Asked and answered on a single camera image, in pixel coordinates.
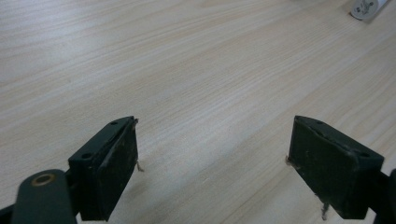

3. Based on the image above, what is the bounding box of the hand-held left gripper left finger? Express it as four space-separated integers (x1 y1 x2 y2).
67 116 140 222

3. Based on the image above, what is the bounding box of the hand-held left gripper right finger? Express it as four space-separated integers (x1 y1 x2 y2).
288 115 386 220

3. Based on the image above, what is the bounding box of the white round container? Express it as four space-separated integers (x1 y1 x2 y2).
349 0 390 21

